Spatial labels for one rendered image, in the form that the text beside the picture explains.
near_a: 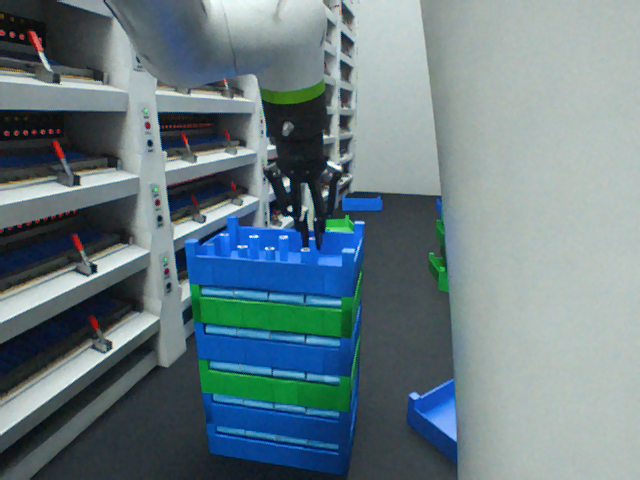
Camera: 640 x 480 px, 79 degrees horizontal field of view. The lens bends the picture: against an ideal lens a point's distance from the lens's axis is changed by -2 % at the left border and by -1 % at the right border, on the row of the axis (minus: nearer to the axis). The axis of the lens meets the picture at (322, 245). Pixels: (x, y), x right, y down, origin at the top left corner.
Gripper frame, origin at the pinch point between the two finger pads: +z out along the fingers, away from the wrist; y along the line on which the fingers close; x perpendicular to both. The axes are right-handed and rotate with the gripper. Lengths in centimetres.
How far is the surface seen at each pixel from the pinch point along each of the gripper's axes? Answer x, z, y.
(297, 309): -12.7, 7.3, -0.8
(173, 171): 31, 8, -46
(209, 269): -10.0, 1.5, -16.7
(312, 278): -10.1, 1.8, 2.0
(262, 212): 73, 55, -41
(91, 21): 34, -29, -54
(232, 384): -20.1, 23.4, -14.4
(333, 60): 231, 43, -33
